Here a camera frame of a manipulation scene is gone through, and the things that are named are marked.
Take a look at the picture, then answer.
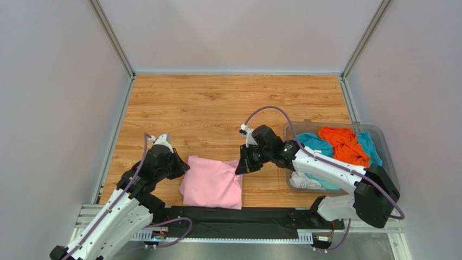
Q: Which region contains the pink t shirt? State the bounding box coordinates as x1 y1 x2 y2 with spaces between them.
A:
179 156 243 210

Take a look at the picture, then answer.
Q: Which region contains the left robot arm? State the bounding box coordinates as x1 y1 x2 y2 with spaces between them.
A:
49 139 190 259

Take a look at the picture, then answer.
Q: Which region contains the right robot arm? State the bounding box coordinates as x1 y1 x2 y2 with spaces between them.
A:
235 124 400 229

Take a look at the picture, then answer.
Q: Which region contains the white t shirt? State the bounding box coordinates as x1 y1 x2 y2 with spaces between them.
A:
289 171 322 190

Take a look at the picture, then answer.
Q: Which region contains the teal t shirt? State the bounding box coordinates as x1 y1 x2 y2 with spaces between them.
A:
298 131 383 166

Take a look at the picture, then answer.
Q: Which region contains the mint green t shirt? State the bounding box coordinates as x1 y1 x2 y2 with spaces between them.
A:
305 173 341 191

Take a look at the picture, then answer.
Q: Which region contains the orange t shirt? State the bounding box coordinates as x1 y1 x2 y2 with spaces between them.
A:
318 126 370 167

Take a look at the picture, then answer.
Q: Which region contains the clear plastic bin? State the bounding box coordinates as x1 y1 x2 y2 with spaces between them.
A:
283 120 399 196

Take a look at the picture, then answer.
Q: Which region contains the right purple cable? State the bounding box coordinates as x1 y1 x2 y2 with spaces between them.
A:
239 105 406 252

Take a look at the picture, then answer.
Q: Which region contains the purple cable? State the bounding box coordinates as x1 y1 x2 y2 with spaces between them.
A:
59 132 194 260
239 105 406 252

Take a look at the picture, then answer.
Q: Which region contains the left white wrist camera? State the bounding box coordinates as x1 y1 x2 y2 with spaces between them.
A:
148 133 174 153

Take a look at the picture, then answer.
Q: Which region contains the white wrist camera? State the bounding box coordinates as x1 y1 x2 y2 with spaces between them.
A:
239 124 257 147
148 133 174 153

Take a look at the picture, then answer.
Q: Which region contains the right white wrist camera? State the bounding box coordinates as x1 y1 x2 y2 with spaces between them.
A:
239 124 257 147

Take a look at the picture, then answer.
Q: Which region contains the aluminium frame rail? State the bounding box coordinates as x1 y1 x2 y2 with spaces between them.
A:
63 204 412 260

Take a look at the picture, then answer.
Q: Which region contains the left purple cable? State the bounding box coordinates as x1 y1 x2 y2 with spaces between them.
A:
59 132 194 260

